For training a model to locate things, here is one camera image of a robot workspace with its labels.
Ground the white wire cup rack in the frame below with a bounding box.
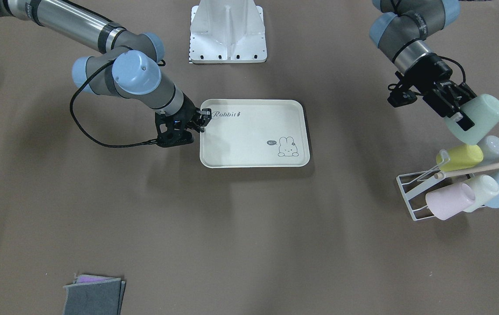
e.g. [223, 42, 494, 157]
[396, 150, 499, 221]

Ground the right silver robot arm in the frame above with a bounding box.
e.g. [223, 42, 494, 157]
[0, 0, 211, 147]

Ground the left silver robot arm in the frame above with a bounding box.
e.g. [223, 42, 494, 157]
[369, 0, 476, 131]

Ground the grey folded cloth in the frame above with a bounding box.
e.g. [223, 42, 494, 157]
[62, 274, 126, 315]

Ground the cream white cup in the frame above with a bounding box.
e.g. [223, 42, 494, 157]
[464, 174, 499, 213]

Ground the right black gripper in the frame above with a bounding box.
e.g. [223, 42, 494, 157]
[155, 98, 212, 148]

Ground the grey cup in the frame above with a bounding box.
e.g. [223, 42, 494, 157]
[477, 134, 499, 163]

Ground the pink cup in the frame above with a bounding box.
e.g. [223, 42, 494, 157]
[425, 182, 475, 220]

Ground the yellow cup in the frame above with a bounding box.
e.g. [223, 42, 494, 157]
[436, 144, 484, 172]

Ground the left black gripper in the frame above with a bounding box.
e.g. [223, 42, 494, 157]
[396, 52, 477, 131]

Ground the cream rabbit tray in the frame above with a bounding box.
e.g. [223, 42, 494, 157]
[200, 98, 311, 169]

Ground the green cup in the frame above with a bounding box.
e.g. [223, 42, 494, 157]
[443, 94, 499, 145]

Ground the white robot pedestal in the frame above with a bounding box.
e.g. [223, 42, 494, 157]
[188, 0, 267, 64]

